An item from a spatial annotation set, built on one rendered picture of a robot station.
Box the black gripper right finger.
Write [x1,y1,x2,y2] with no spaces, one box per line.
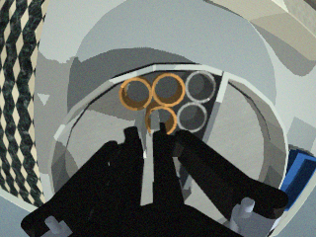
[150,110,288,237]

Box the bronze ring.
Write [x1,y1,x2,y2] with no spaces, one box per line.
[152,72,185,107]
[145,101,177,134]
[118,76,152,111]

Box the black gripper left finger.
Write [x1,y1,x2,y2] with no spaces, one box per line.
[21,111,147,237]

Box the steel bushing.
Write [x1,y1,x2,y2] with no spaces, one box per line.
[170,125,181,135]
[173,97,207,132]
[181,70,216,103]

